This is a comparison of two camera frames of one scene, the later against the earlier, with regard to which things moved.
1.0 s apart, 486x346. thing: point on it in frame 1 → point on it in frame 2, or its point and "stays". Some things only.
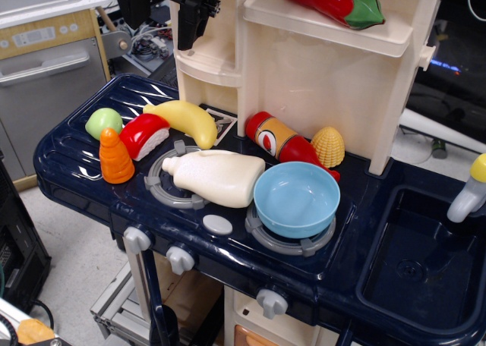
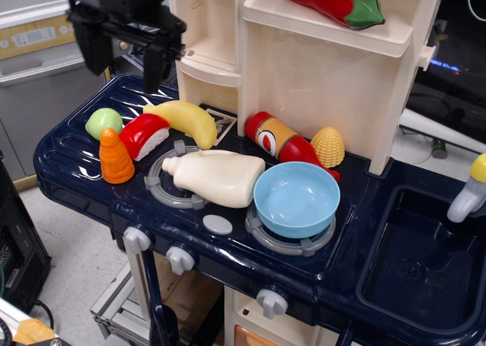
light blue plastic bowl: x=297 y=199 stays
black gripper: x=199 y=0 → x=134 y=10
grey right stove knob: x=273 y=303 stays
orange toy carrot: x=115 y=164 stays
